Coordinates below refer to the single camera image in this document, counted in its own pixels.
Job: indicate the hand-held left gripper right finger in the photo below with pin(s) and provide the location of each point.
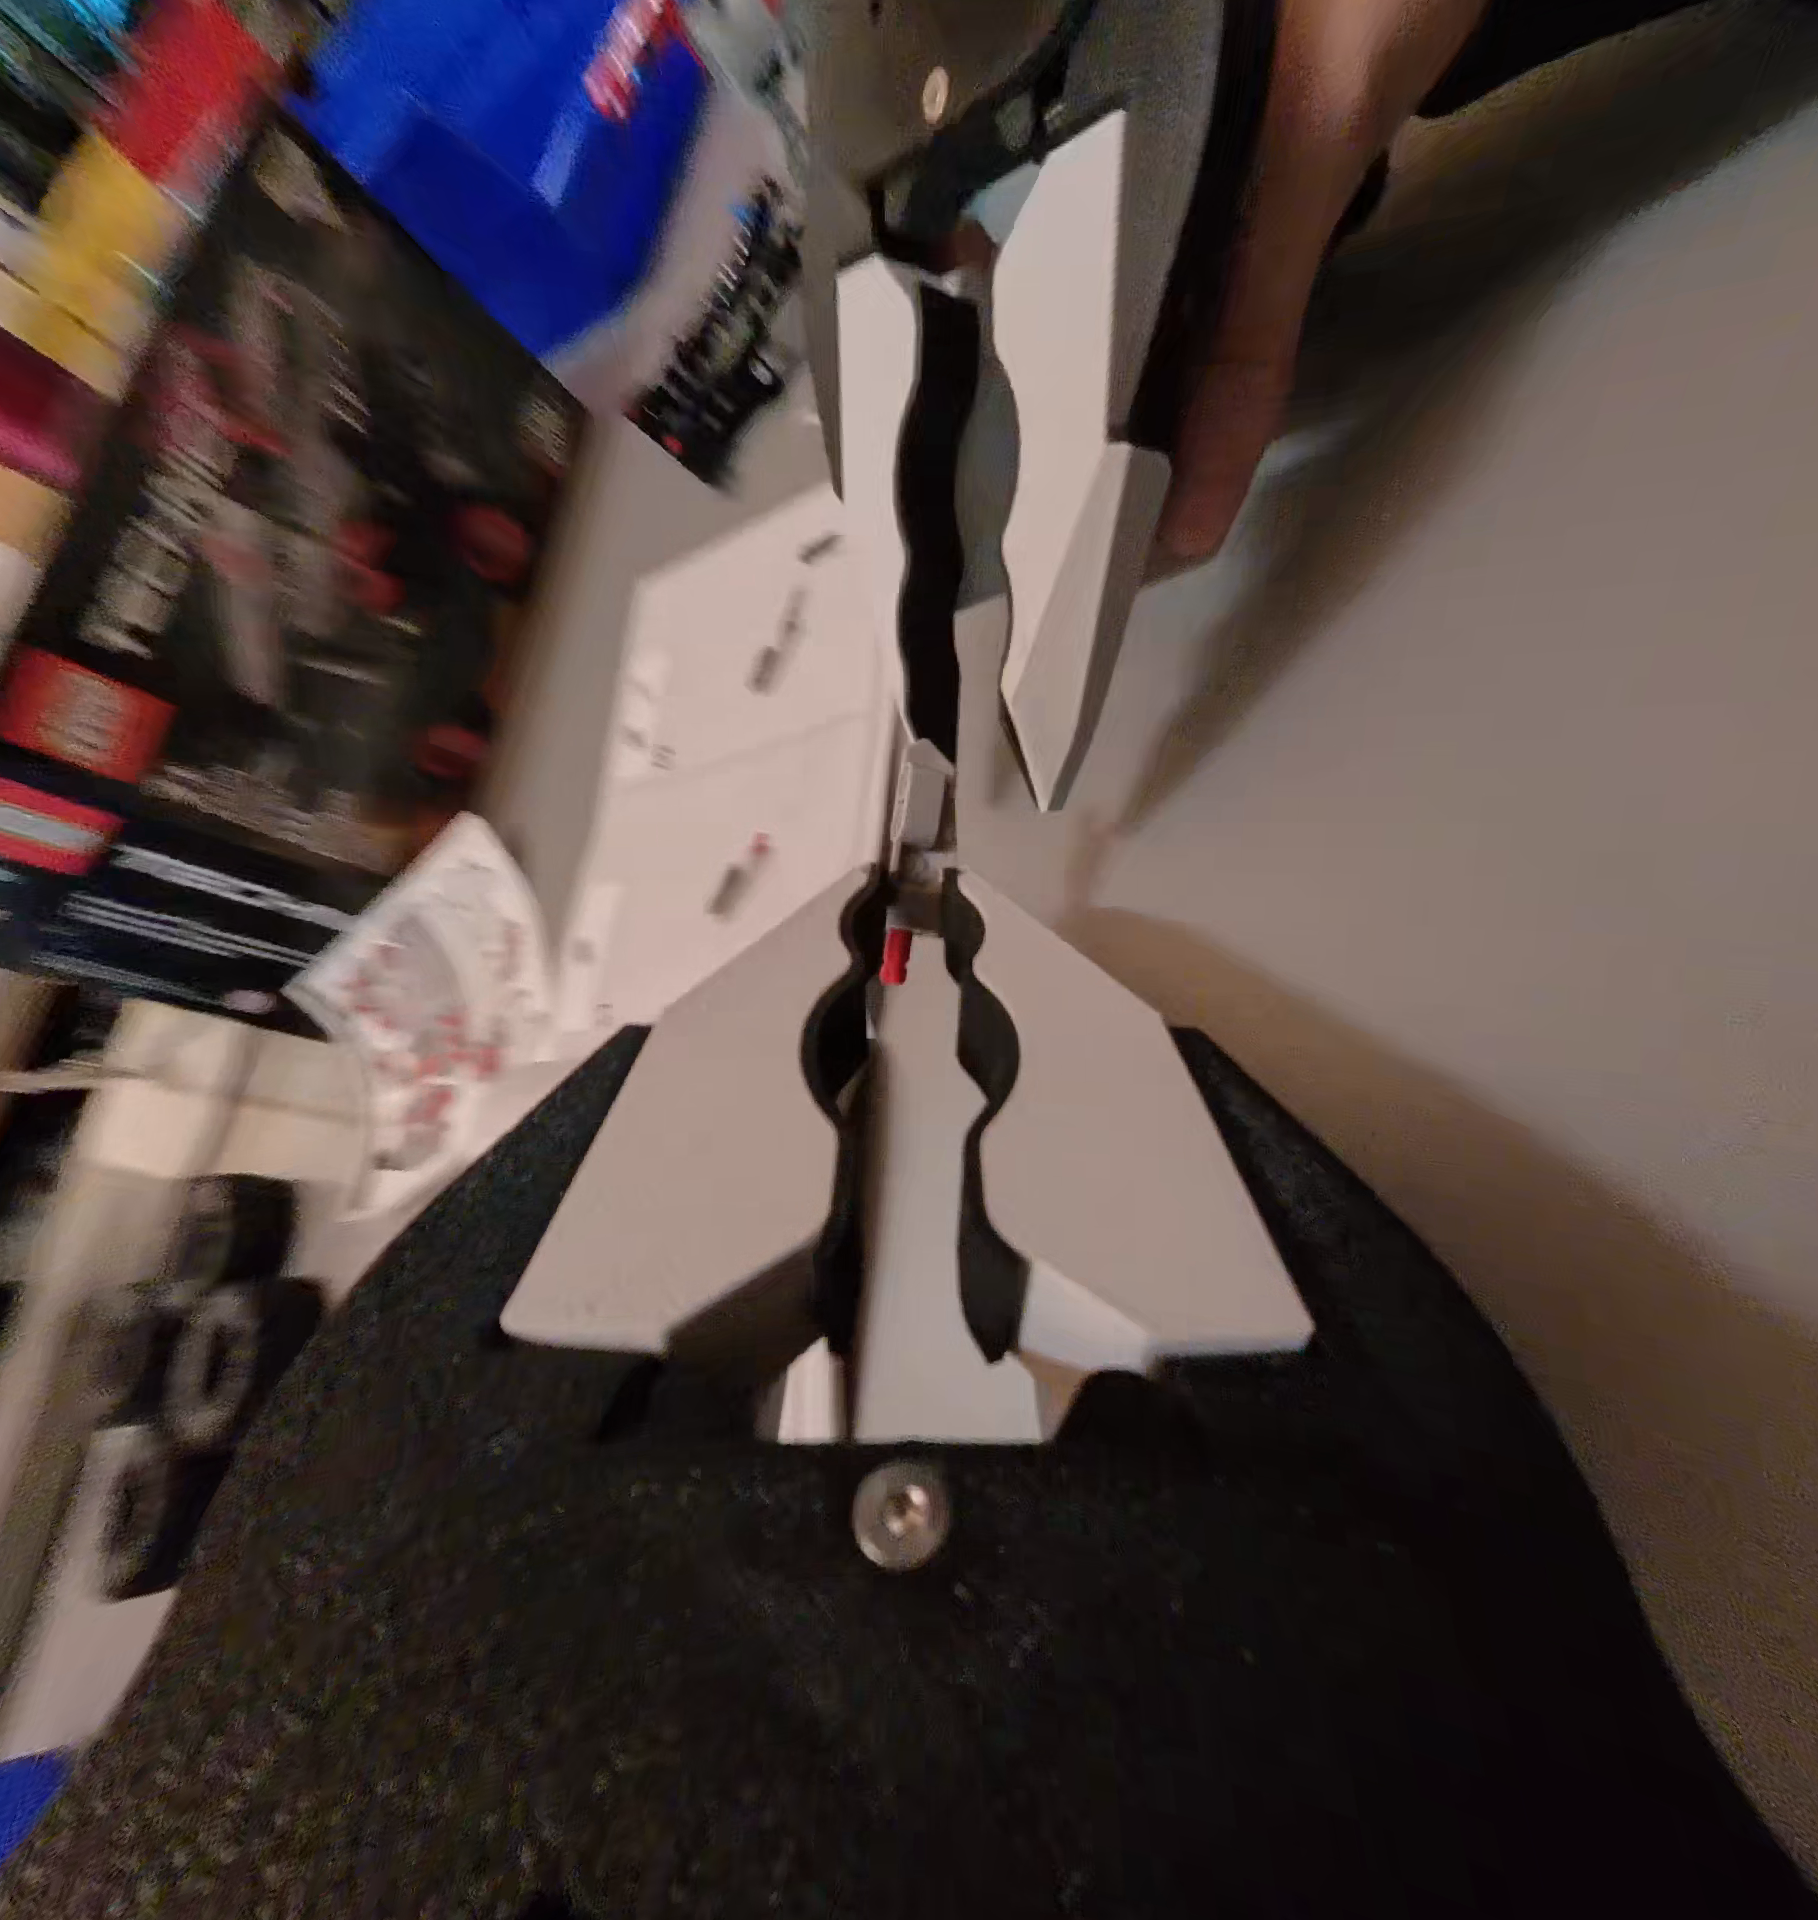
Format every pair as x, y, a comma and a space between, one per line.
1148, 1184

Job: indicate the person's right hand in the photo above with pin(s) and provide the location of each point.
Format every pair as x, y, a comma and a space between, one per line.
1300, 181

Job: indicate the small grey toy piece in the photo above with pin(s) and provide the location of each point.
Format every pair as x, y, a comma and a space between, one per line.
921, 794

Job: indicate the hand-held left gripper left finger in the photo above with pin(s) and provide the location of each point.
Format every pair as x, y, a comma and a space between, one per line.
668, 1184

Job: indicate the sticker sheet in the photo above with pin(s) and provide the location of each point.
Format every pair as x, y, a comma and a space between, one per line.
429, 976

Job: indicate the instruction booklet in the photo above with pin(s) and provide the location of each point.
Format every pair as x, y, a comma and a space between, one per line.
698, 721

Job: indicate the black toy set box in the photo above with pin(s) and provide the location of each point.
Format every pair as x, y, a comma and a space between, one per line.
292, 601

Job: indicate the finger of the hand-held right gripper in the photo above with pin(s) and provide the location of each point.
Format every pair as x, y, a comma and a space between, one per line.
868, 378
1073, 451

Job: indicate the grey desk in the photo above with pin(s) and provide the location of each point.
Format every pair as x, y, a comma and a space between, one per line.
1449, 676

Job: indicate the red toy pin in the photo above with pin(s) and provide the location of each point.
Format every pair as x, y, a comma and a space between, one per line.
894, 956

